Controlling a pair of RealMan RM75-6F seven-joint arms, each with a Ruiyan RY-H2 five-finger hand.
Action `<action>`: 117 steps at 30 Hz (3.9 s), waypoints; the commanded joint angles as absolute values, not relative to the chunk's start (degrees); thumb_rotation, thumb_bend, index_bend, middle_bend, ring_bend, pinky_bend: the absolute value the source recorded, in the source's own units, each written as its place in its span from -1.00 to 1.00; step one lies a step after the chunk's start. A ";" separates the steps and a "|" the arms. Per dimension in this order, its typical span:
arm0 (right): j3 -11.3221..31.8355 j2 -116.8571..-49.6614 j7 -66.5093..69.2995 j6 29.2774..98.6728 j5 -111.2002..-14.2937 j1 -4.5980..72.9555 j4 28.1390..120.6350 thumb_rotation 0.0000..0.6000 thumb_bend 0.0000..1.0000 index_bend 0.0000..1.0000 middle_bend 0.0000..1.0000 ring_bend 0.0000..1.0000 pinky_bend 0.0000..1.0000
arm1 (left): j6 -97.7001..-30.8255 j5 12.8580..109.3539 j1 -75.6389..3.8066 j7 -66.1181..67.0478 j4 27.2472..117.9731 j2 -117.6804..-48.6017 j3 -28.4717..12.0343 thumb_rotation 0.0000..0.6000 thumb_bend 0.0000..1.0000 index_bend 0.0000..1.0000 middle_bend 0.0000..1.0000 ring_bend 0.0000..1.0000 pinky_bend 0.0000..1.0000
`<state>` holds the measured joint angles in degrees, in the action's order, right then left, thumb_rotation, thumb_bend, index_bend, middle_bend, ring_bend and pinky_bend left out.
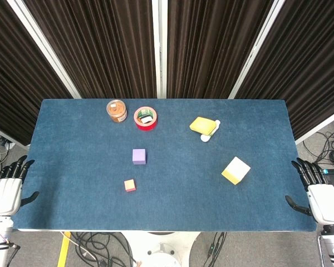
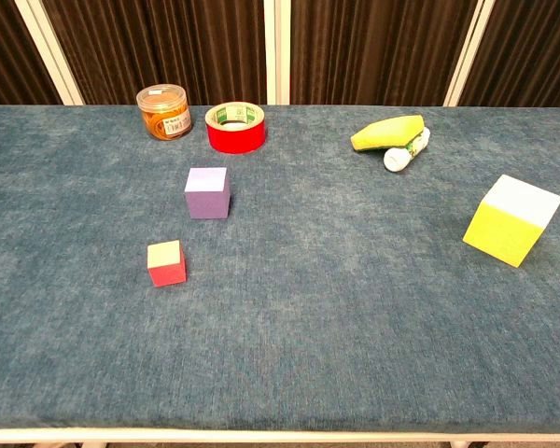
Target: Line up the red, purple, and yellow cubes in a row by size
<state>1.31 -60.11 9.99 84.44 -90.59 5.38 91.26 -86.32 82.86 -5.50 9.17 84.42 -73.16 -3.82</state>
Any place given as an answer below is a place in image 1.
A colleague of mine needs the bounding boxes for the dark brown pleated curtain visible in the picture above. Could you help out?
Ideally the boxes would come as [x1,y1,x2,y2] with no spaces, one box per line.
[166,0,275,100]
[0,0,73,147]
[235,0,334,140]
[23,0,157,99]

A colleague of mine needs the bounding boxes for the blue table mat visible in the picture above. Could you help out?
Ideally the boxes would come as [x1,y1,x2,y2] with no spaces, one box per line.
[12,98,317,233]

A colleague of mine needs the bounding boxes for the red tape roll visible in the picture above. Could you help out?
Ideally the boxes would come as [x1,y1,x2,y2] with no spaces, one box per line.
[133,106,158,131]

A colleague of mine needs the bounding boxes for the clear jar brown contents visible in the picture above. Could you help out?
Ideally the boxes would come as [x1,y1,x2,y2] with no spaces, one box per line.
[106,99,128,123]

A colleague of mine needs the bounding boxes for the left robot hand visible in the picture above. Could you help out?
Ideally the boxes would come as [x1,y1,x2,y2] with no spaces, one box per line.
[0,155,40,217]

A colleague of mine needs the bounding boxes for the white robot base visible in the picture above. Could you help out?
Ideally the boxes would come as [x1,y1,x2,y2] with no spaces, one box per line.
[119,231,202,267]

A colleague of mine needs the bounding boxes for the small green white box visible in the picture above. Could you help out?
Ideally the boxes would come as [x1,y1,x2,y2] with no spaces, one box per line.
[137,109,154,125]

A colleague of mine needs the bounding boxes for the yellow white block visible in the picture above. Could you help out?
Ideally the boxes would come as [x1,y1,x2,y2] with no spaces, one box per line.
[221,156,252,185]

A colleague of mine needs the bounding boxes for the small white bottle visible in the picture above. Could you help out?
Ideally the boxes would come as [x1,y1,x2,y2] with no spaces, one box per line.
[200,119,221,143]

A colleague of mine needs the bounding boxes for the white metal frame post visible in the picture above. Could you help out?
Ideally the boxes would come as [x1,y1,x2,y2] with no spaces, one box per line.
[228,0,287,100]
[7,0,82,100]
[151,0,168,99]

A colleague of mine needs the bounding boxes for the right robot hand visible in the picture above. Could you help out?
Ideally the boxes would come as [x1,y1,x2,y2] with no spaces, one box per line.
[284,157,334,225]

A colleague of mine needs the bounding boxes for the yellow sponge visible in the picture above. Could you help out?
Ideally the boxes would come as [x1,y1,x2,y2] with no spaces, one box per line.
[189,116,217,136]

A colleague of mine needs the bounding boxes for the purple cube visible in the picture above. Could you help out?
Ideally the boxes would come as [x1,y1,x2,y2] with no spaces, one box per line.
[132,149,148,166]

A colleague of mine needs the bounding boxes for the yellow floor tape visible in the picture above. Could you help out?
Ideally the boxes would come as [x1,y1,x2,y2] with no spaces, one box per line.
[57,231,72,267]

